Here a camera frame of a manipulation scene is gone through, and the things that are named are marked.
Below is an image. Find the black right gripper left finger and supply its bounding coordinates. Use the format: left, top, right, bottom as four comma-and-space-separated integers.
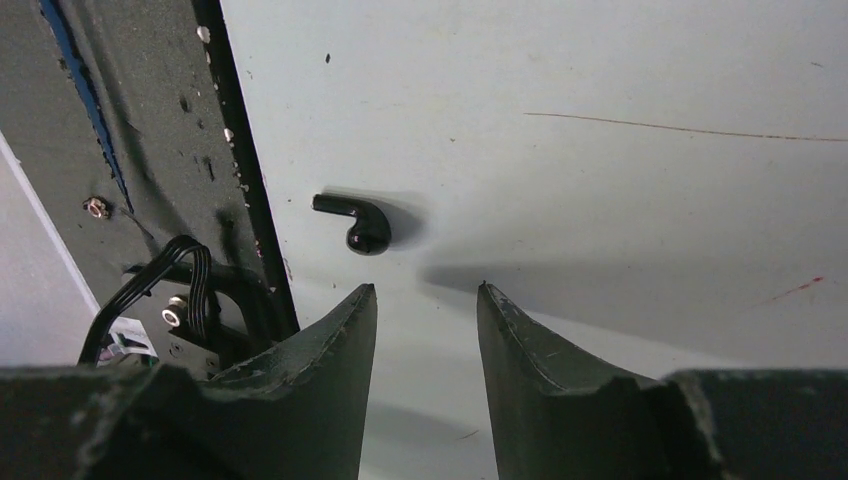
1, 284, 378, 479

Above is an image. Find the black ribbon cable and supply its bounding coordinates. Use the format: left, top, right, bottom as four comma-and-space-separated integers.
77, 235, 220, 367

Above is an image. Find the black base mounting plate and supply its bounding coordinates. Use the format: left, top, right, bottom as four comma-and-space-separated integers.
1, 1, 299, 366

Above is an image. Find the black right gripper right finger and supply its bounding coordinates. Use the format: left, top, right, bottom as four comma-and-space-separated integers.
476, 283, 847, 479

